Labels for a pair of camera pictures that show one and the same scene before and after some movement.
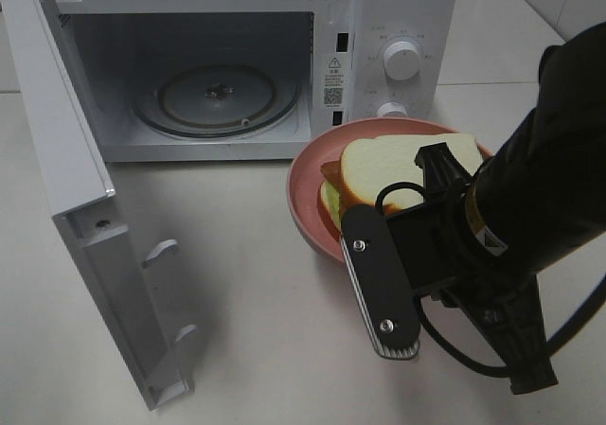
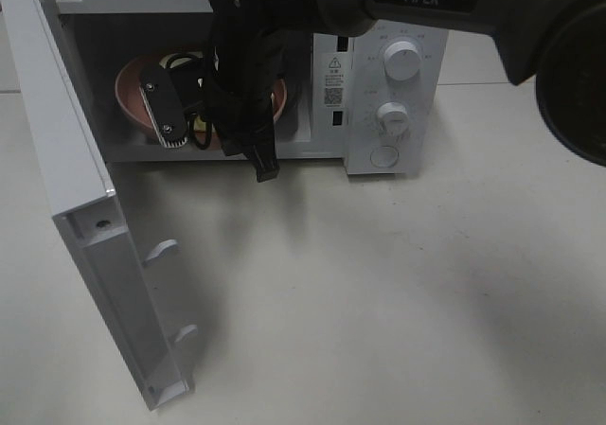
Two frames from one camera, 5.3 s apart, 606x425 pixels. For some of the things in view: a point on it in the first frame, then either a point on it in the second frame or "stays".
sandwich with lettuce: x=368 y=165 to x=199 y=122
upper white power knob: x=401 y=61 stays
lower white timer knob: x=392 y=109 stays
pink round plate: x=306 y=177 to x=129 y=97
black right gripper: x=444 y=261 to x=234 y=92
